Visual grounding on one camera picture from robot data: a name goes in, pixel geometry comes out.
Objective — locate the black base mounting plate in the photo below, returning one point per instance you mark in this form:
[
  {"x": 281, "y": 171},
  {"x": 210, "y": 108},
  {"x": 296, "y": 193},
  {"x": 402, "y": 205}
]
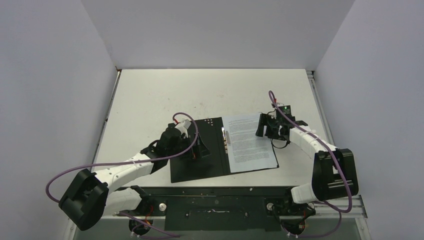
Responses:
[{"x": 222, "y": 208}]

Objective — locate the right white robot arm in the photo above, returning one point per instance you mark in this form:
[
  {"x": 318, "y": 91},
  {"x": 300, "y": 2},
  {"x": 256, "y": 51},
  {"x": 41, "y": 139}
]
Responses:
[{"x": 333, "y": 173}]

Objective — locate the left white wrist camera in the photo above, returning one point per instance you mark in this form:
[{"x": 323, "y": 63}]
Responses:
[{"x": 183, "y": 126}]

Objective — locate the grey and black folder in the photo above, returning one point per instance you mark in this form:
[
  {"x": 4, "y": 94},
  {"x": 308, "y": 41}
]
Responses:
[{"x": 225, "y": 146}]

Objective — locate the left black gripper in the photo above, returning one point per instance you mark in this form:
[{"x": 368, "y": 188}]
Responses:
[{"x": 198, "y": 151}]

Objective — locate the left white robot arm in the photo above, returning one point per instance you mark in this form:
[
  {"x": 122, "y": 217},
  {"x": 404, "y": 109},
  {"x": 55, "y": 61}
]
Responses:
[{"x": 92, "y": 195}]

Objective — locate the printed paper sheet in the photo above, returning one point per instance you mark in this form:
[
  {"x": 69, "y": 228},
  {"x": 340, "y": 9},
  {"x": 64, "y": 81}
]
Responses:
[{"x": 246, "y": 151}]

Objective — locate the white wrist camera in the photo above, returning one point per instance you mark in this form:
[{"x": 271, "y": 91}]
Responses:
[
  {"x": 183, "y": 126},
  {"x": 281, "y": 108}
]

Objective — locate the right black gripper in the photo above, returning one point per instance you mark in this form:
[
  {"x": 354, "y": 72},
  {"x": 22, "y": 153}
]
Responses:
[{"x": 267, "y": 125}]

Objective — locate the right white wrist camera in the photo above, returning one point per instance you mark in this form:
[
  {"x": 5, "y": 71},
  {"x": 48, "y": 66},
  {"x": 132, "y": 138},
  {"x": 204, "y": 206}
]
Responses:
[{"x": 281, "y": 108}]

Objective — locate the aluminium frame rail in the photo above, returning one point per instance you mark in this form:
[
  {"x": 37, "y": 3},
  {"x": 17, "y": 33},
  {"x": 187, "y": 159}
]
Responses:
[{"x": 326, "y": 224}]

